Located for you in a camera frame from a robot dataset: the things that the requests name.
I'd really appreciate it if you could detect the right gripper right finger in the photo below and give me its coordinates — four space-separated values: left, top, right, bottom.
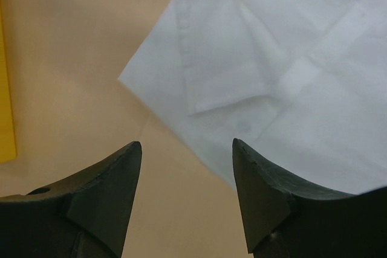
232 139 386 257

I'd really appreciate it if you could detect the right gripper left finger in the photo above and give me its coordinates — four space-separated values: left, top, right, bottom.
1 141 142 257

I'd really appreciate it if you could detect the white long sleeve shirt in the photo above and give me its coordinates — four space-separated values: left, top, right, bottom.
119 0 386 194

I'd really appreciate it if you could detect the yellow plastic tray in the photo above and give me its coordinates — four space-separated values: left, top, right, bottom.
0 7 17 163

